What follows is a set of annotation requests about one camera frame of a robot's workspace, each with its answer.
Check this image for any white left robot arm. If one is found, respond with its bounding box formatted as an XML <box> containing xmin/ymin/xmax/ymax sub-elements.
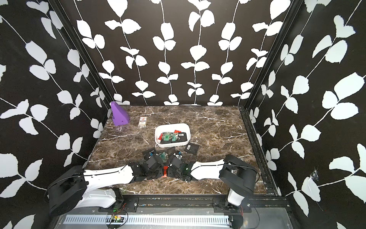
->
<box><xmin>46</xmin><ymin>155</ymin><xmax>167</xmax><ymax>216</ymax></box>

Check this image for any red label dark tea bag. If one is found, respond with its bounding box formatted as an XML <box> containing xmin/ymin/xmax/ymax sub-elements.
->
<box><xmin>162</xmin><ymin>166</ymin><xmax>169</xmax><ymax>177</ymax></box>

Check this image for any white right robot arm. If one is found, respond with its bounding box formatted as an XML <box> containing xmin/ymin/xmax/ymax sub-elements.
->
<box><xmin>163</xmin><ymin>155</ymin><xmax>260</xmax><ymax>207</ymax></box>

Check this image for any white perforated strip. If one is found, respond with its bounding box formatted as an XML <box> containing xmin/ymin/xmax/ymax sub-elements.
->
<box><xmin>62</xmin><ymin>215</ymin><xmax>232</xmax><ymax>227</ymax></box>

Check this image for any green label floral tea bag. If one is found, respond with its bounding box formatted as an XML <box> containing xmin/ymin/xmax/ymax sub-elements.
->
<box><xmin>159</xmin><ymin>152</ymin><xmax>169</xmax><ymax>163</ymax></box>

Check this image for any small white card box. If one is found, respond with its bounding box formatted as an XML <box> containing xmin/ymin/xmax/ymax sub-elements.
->
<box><xmin>138</xmin><ymin>116</ymin><xmax>147</xmax><ymax>128</ymax></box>

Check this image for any black tea bag with barcode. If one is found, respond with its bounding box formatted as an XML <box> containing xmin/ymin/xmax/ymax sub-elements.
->
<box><xmin>184</xmin><ymin>143</ymin><xmax>199</xmax><ymax>155</ymax></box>

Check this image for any white plastic storage box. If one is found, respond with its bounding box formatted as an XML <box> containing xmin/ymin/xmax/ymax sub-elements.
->
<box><xmin>155</xmin><ymin>123</ymin><xmax>191</xmax><ymax>148</ymax></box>

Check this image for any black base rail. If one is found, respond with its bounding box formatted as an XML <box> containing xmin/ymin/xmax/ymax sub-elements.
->
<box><xmin>117</xmin><ymin>194</ymin><xmax>292</xmax><ymax>212</ymax></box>

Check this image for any purple wedge block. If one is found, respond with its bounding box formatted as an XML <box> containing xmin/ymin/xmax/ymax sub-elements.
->
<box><xmin>111</xmin><ymin>101</ymin><xmax>130</xmax><ymax>126</ymax></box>

